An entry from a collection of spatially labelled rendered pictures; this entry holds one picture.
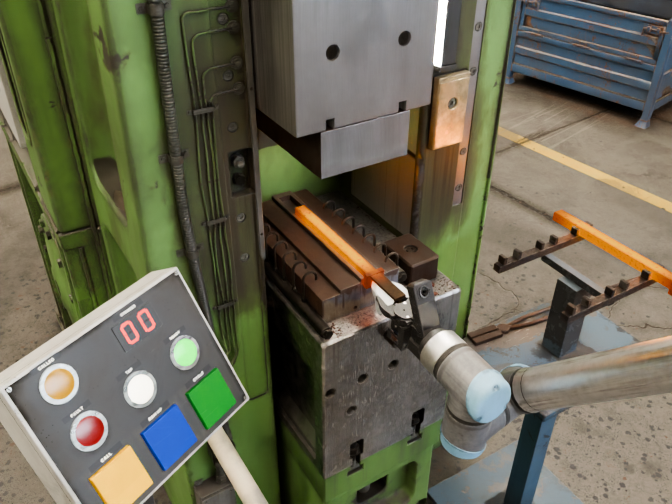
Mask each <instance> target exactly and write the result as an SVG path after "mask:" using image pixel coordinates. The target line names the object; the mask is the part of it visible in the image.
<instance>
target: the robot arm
mask: <svg viewBox="0 0 672 504"><path fill-rule="evenodd" d="M391 282H392V281H391ZM392 283H394V284H395V285H396V286H397V287H398V288H399V289H400V290H401V291H402V292H404V293H405V294H406V297H405V298H403V299H402V303H399V304H398V303H395V301H394V300H393V299H392V298H391V297H390V296H389V295H388V294H387V293H385V292H384V291H383V290H382V289H381V288H380V287H379V286H378V285H377V284H376V283H375V282H374V281H373V282H372V293H373V295H374V298H375V306H376V311H377V313H378V314H379V315H382V314H383V315H384V316H385V317H387V318H390V319H391V329H392V330H393V331H394V333H393V332H392V330H391V329H390V328H388V330H387V337H388V338H389V339H390V340H391V341H392V342H393V343H394V344H395V345H396V346H397V347H398V348H399V349H400V351H403V350H405V349H409V350H410V351H411V352H412V353H413V354H414V355H415V356H416V357H417V358H418V359H419V360H420V362H421V364H422V365H423V366H424V367H425V368H426V369H427V370H428V371H429V372H430V373H431V375H432V376H433V377H434V378H435V379H436V380H437V381H438V382H439V383H440V384H441V385H442V386H443V387H444V388H445V389H446V390H447V391H448V396H447V401H446V406H445V411H444V416H443V421H442V424H441V426H440V432H441V433H440V439H441V443H442V445H443V447H444V448H445V449H446V450H447V451H448V452H449V453H450V454H452V455H453V456H455V457H458V458H461V459H474V458H477V457H478V456H480V455H481V454H482V453H483V451H484V450H485V448H486V442H487V441H488V439H490V438H491V437H492V436H494V435H495V434H496V433H497V432H499V431H500V430H501V429H503V428H504V427H505V426H506V425H507V424H509V423H510V422H511V421H513V420H514V419H515V418H517V417H518V416H520V415H524V414H531V413H537V412H540V411H544V410H551V409H558V408H565V407H573V406H580V405H587V404H594V403H601V402H608V401H616V400H623V399H630V398H637V397H644V396H652V395H659V394H666V393H672V336H668V337H664V338H659V339H655V340H650V341H646V342H641V343H637V344H632V345H628V346H623V347H619V348H614V349H610V350H606V351H601V352H597V353H592V354H588V355H583V356H579V357H574V358H570V359H565V360H561V361H556V362H552V363H548V364H543V365H539V366H534V367H529V366H527V365H524V364H513V365H510V366H508V367H506V368H504V369H503V370H501V371H500V372H498V371H496V370H494V369H493V368H492V367H491V366H490V365H489V364H488V363H487V362H486V361H485V360H484V359H483V358H482V357H481V356H480V355H478V354H477V353H476V352H475V351H474V350H473V349H472V348H471V347H470V346H469V345H468V344H467V343H466V342H465V341H464V340H462V339H461V338H460V337H459V336H458V335H457V334H456V333H455V332H454V331H452V330H445V329H444V328H441V325H440V321H439V316H438V311H437V306H436V301H435V296H434V291H433V287H432V282H431V281H430V280H427V279H419V280H416V281H414V282H411V283H409V284H408V285H407V286H405V285H401V284H399V283H396V282H392ZM394 305H395V307H394ZM391 334H393V336H394V337H395V338H396V339H397V340H398V344H397V343H396V342H395V341H394V340H393V339H392V338H391ZM404 343H405V344H406V343H407V344H406V345H405V347H403V345H404Z"/></svg>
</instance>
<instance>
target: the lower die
mask: <svg viewBox="0 0 672 504"><path fill-rule="evenodd" d="M288 195H291V196H292V197H294V198H295V199H296V200H297V201H298V202H299V203H300V204H301V205H302V206H303V205H305V206H306V207H307V208H309V209H310V210H311V211H312V212H313V213H314V214H315V215H316V216H317V217H319V218H320V219H321V220H322V221H323V222H324V223H325V224H326V225H327V226H329V227H330V228H331V229H332V230H333V231H334V232H335V233H336V234H337V235H338V236H340V237H341V238H342V239H343V240H344V241H345V242H346V243H347V244H348V245H350V246H351V247H352V248H353V249H354V250H355V251H356V252H357V253H358V254H360V255H361V256H362V257H363V258H364V259H365V260H366V261H367V262H368V263H370V264H371V265H372V266H373V267H374V268H375V269H378V268H382V269H384V275H385V276H386V277H387V278H388V279H389V280H390V281H392V282H396V283H398V275H399V267H398V266H397V265H396V264H394V263H393V262H392V261H391V260H390V259H388V260H387V262H384V260H385V257H386V256H385V255H384V254H383V253H381V252H380V251H379V250H378V249H376V252H375V253H374V252H373V249H374V246H373V245H372V244H371V243H370V242H368V241H367V240H365V243H362V240H363V238H364V237H363V236H361V235H360V234H359V233H358V232H357V231H356V230H355V232H354V234H352V230H353V228H352V227H351V226H350V225H348V224H347V223H346V222H345V223H344V225H341V224H342V221H343V219H341V218H340V217H339V216H338V215H337V214H335V215H334V217H332V213H333V211H332V210H331V209H330V208H328V207H327V206H325V209H322V208H323V204H324V203H323V202H321V201H320V200H319V199H318V198H317V197H315V196H314V195H313V194H312V193H311V192H310V191H308V190H307V189H303V190H300V191H296V192H293V193H292V192H291V191H287V192H284V193H280V194H277V195H273V196H272V199H271V200H268V201H265V202H262V210H263V223H268V224H269V226H270V232H273V231H274V232H277V233H278V235H279V241H286V242H287V244H288V249H285V244H283V243H281V244H279V245H278V246H277V247H276V265H277V267H278V270H279V272H280V273H281V274H282V275H283V268H282V257H283V255H284V254H285V253H286V252H287V251H289V250H294V251H296V253H297V258H298V259H297V260H295V255H294V253H290V254H288V255H287V256H286V257H285V272H286V277H287V280H288V282H289V283H290V284H291V285H292V266H293V265H294V263H295V262H297V261H299V260H304V261H306V263H307V269H304V263H299V264H298V265H296V267H295V286H296V290H297V291H298V293H299V294H300V295H301V296H302V277H303V275H304V274H305V273H306V272H308V271H310V270H313V271H316V273H317V276H318V279H317V280H315V276H314V274H313V273H311V274H308V275H307V276H306V277H305V297H306V301H307V302H308V303H309V304H310V306H311V307H312V308H313V309H314V310H315V311H316V312H317V313H318V314H319V315H320V316H321V318H322V319H323V320H324V321H325V322H326V323H327V322H330V321H332V320H335V319H337V318H340V317H342V316H345V315H347V314H350V313H352V312H355V311H357V310H360V309H362V308H364V307H367V306H369V305H372V304H374V303H375V298H374V295H373V293H372V289H371V288H368V289H366V288H365V287H364V276H363V275H361V274H360V273H359V272H358V271H357V270H356V269H355V268H354V267H353V266H352V265H351V264H350V263H348V262H347V261H346V260H345V259H344V258H343V257H342V256H341V255H340V254H339V253H338V252H336V251H335V250H334V249H333V248H332V247H331V246H330V245H329V244H328V243H327V242H326V241H325V240H323V239H322V238H321V237H320V236H319V235H318V234H317V233H316V232H315V231H314V230H313V229H312V228H310V227H309V226H308V225H307V224H306V223H305V222H304V221H303V220H302V219H301V218H300V217H299V216H297V215H296V214H295V213H294V212H293V211H292V210H291V209H290V208H289V207H288V206H287V205H286V204H284V203H283V202H282V201H281V200H280V199H279V198H281V197H284V196H288ZM279 241H276V235H275V234H272V235H270V236H268V238H267V252H268V257H269V260H270V262H271V263H272V264H273V265H274V261H273V247H274V245H275V244H276V243H277V242H279ZM354 306H357V309H355V310H354V309H353V308H354Z"/></svg>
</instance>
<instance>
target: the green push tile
mask: <svg viewBox="0 0 672 504"><path fill-rule="evenodd" d="M185 395H186V397H187V399H188V400H189V402H190V404H191V405H192V407H193V409H194V411H195V412H196V414H197V416H198V417H199V419H200V421H201V423H202V424H203V426H204V428H205V429H210V428H211V427H212V426H213V425H214V424H215V423H216V422H217V421H218V420H219V419H220V418H221V417H222V416H223V415H224V414H225V413H226V412H227V411H228V410H229V409H230V408H231V407H232V406H233V405H234V404H235V403H236V400H235V398H234V396H233V394H232V393H231V391H230V389H229V387H228V386H227V384H226V382H225V380H224V378H223V377H222V375H221V373H220V371H219V369H218V368H214V369H213V370H212V371H210V372H209V373H208V374H207V375H206V376H205V377H204V378H202V379H201V380H200V381H199V382H198V383H197V384H196V385H195V386H193V387H192V388H191V389H190V390H189V391H188V392H187V393H185Z"/></svg>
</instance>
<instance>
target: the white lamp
mask: <svg viewBox="0 0 672 504"><path fill-rule="evenodd" d="M152 393H153V383H152V381H151V379H150V378H149V377H147V376H145V375H138V376H136V377H134V378H133V379H132V380H131V382H130V383H129V386H128V394H129V397H130V398H131V400H132V401H133V402H135V403H139V404H141V403H145V402H146V401H148V400H149V399H150V397H151V396H152Z"/></svg>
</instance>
